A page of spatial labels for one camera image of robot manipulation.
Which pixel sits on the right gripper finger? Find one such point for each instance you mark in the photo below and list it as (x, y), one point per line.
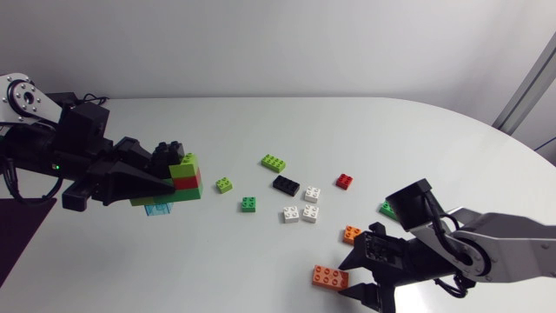
(358, 256)
(367, 295)

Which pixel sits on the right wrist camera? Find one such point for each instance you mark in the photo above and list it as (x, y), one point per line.
(410, 204)

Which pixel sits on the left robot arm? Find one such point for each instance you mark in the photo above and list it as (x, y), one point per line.
(26, 143)

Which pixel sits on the dark mat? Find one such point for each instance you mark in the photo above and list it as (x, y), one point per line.
(19, 230)

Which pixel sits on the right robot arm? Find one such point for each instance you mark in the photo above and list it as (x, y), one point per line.
(504, 248)

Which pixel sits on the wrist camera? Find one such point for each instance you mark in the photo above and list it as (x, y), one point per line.
(82, 124)
(410, 204)

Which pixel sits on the white toy brick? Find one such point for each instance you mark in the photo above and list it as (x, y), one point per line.
(291, 215)
(310, 214)
(312, 195)

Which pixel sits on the long orange toy brick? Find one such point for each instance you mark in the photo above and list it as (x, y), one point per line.
(330, 278)

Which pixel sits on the small red toy brick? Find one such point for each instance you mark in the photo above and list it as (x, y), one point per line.
(344, 181)

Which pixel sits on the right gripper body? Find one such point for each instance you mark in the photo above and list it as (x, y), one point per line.
(404, 265)

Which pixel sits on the small lime green toy brick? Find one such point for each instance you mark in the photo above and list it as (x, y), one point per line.
(224, 185)

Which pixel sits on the long black toy brick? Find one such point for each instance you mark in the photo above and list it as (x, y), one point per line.
(286, 185)

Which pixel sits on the small orange toy brick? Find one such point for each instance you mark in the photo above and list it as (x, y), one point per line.
(350, 235)

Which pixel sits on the clear blue toy brick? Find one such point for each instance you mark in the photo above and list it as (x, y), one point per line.
(157, 209)

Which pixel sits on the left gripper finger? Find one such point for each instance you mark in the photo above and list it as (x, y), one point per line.
(130, 184)
(134, 154)

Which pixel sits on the long lime green toy brick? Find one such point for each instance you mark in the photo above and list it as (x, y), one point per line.
(273, 163)

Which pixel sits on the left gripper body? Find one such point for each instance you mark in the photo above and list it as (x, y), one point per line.
(89, 184)

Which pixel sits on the long dark green toy brick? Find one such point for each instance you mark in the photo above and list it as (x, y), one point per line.
(187, 195)

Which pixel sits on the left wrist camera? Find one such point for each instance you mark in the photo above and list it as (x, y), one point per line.
(82, 124)

